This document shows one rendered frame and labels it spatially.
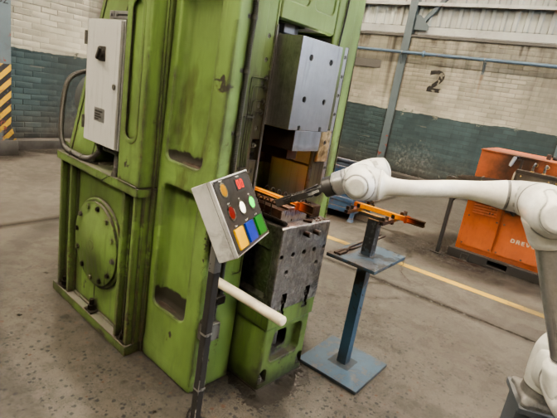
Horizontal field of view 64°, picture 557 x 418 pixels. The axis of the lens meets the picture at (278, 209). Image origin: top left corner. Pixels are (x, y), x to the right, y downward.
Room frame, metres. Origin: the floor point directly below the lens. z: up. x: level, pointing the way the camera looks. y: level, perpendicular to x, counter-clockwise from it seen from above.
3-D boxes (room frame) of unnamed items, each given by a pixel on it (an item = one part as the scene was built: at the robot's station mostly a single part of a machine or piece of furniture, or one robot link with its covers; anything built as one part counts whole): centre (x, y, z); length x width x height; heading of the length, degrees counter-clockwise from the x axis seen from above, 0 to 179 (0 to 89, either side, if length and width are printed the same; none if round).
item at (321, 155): (2.43, -0.18, 1.27); 0.09 x 0.02 x 0.17; 140
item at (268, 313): (1.78, 0.07, 0.62); 0.44 x 0.05 x 0.05; 50
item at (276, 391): (2.07, -0.12, 0.01); 0.58 x 0.39 x 0.01; 140
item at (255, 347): (2.29, 0.05, 0.23); 0.55 x 0.37 x 0.47; 50
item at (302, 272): (2.29, 0.05, 0.69); 0.56 x 0.38 x 0.45; 50
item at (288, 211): (2.24, 0.08, 0.96); 0.42 x 0.20 x 0.09; 50
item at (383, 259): (2.36, -0.54, 0.71); 0.40 x 0.30 x 0.02; 144
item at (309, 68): (2.27, 0.05, 1.56); 0.42 x 0.39 x 0.40; 50
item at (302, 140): (2.24, 0.08, 1.32); 0.42 x 0.20 x 0.10; 50
